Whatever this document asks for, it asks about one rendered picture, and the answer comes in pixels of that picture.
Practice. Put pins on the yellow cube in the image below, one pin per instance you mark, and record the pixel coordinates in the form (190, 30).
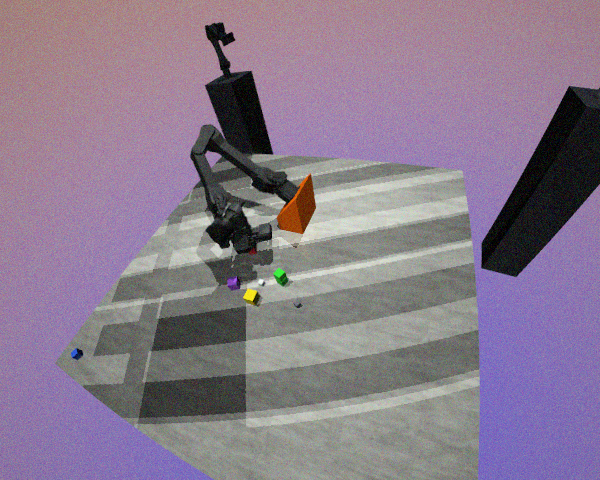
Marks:
(251, 297)

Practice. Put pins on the purple cube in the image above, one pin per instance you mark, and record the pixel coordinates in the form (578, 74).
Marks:
(233, 283)

